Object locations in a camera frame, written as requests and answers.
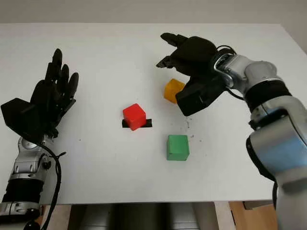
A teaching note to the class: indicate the black tape strip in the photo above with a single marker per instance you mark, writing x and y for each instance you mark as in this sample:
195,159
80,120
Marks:
149,123

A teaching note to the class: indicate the green wooden block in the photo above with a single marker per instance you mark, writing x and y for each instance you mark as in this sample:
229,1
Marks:
177,147

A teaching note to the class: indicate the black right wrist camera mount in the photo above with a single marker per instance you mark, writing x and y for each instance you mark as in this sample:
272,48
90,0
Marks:
199,95

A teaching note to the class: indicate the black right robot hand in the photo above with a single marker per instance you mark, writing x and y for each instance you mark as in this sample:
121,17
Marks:
194,56

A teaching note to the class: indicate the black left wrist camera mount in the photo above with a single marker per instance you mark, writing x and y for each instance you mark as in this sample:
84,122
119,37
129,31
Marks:
21,117

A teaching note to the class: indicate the red wooden block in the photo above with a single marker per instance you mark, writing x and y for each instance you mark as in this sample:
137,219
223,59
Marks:
134,116

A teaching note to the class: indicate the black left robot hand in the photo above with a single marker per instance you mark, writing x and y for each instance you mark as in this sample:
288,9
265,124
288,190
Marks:
51,93

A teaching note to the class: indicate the white table leg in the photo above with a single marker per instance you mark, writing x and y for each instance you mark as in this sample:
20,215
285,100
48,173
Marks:
224,216

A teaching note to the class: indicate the dark robot torso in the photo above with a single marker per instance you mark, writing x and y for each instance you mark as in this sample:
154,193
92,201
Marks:
144,216

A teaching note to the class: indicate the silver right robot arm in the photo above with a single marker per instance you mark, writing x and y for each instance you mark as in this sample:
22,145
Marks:
275,134

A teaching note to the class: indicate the yellow wooden block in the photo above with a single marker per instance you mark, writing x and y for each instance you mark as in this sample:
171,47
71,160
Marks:
171,91

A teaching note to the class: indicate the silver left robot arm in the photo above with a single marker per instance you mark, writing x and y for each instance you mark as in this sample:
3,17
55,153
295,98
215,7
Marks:
24,167

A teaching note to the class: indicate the brown cardboard box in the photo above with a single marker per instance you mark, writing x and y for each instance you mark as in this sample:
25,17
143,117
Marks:
257,205

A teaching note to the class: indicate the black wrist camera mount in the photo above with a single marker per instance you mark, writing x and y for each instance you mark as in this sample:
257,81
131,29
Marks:
21,117
199,95

